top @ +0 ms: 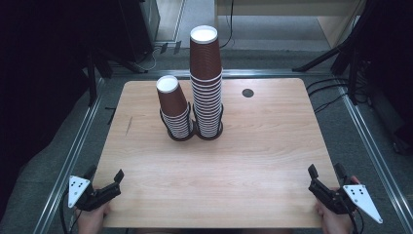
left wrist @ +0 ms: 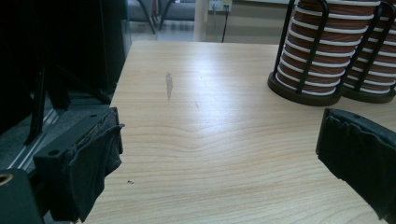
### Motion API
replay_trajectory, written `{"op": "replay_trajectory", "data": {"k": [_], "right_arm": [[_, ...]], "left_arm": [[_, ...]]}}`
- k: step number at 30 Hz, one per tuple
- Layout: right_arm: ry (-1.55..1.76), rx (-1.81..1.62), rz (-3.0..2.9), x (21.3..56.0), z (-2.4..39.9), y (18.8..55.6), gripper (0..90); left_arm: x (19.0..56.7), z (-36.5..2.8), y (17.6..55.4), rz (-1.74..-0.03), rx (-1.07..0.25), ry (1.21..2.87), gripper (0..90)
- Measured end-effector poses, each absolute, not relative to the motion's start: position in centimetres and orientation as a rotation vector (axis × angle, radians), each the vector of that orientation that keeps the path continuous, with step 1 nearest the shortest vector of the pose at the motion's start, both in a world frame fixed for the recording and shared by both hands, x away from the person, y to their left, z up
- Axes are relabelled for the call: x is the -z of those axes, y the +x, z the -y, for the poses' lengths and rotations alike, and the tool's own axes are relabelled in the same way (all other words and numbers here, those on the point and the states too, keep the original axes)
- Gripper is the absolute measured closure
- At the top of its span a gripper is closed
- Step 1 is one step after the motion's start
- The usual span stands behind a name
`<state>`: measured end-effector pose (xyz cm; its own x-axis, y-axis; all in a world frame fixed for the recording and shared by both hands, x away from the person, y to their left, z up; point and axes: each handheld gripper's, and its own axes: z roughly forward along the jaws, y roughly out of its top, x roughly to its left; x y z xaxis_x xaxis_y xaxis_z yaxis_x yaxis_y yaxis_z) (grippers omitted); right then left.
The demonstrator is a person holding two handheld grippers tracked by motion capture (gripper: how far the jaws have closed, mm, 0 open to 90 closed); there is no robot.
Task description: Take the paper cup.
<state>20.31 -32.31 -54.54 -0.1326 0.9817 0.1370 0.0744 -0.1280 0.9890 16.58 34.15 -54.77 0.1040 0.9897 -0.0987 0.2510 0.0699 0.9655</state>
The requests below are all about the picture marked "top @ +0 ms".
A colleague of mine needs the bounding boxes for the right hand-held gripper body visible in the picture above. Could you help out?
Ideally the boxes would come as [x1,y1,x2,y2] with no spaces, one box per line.
[308,177,384,225]

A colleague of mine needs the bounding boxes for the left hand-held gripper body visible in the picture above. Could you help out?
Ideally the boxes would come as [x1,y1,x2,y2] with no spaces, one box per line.
[67,175,123,213]

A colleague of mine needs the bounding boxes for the black wire cup rack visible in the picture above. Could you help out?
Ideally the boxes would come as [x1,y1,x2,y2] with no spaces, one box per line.
[159,101,225,142]

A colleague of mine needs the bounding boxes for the short stack of brown cups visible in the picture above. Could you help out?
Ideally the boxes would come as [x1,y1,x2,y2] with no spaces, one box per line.
[156,74,194,140]

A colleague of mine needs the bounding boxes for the tall stack of brown cups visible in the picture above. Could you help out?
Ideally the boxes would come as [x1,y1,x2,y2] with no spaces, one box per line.
[189,24,225,139]

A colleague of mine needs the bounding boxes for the person's left hand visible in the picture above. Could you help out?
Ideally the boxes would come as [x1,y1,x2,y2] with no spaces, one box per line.
[76,201,112,234]

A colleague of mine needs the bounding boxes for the person's right hand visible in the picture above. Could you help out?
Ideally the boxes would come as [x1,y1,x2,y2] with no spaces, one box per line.
[315,175,362,234]

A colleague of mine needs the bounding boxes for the black metal stand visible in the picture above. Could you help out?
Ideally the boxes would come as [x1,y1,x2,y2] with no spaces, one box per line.
[85,48,99,108]

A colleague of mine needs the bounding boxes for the black tripod stand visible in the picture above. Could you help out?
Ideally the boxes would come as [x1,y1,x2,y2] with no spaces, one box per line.
[291,0,374,105]

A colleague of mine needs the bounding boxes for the light wooden furniture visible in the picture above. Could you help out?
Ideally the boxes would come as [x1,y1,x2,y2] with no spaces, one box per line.
[213,0,369,50]

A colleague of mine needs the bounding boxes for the black cabinet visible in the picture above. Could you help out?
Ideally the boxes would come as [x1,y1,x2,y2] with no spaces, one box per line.
[117,0,162,63]

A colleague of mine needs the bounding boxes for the aluminium frame rail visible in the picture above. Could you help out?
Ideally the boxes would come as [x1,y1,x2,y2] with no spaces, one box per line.
[110,68,329,79]
[32,77,105,234]
[337,83,413,234]

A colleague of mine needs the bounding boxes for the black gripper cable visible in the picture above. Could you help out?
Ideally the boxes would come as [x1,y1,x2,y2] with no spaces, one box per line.
[348,206,365,234]
[59,193,82,234]

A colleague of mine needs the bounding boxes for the black floor cables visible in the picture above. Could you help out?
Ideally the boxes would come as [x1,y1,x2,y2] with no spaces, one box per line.
[305,76,351,115]

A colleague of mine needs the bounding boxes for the white floor cable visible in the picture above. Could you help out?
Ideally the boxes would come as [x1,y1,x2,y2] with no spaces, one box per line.
[135,45,164,73]

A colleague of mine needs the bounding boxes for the thin black hanging cable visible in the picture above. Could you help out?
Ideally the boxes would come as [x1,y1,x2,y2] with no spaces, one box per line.
[219,0,236,50]

